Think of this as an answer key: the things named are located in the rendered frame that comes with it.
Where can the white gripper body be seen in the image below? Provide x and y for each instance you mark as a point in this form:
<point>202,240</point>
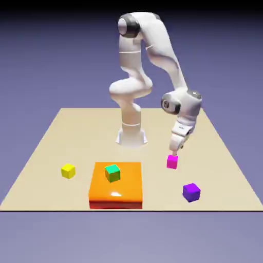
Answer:
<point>176,141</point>

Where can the small yellow cube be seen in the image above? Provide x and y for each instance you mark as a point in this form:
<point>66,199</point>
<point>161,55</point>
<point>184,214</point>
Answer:
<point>68,171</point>

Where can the small magenta cube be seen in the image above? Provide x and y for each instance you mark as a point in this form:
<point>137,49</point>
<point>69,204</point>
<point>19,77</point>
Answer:
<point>172,162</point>

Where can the small green cube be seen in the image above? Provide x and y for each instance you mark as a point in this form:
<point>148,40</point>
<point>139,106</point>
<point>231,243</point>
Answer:
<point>112,173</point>

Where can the large orange box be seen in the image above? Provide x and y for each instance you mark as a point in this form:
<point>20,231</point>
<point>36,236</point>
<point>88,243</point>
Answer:
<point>115,189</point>

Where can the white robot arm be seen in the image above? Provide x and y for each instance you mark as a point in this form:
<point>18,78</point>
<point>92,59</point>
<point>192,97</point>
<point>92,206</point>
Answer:
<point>131,61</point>

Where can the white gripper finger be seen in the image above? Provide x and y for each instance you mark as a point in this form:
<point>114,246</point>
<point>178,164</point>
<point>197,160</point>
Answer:
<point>174,153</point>

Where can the small purple cube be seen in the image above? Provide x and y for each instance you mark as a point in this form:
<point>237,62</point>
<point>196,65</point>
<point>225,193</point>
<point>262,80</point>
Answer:
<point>191,192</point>

